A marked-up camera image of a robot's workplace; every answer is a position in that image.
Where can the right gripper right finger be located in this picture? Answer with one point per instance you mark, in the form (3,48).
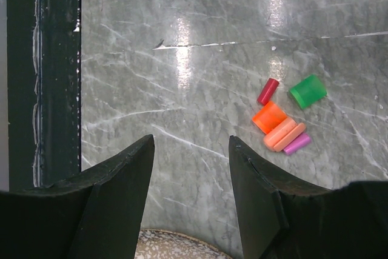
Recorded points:
(283,216)

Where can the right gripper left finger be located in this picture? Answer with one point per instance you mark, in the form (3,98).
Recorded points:
(94,214)

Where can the pink pen cap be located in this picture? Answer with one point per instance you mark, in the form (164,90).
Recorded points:
(299,142)

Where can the orange highlighter cap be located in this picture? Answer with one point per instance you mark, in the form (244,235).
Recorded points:
(269,117)

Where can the green highlighter cap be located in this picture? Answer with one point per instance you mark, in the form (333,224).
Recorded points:
(308,91)

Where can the red pen cap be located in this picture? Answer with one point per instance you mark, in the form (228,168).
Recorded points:
(268,91)

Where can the speckled grey plate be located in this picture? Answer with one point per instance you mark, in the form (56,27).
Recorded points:
(158,243)

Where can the black base bar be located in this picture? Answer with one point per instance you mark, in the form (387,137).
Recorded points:
(44,91)

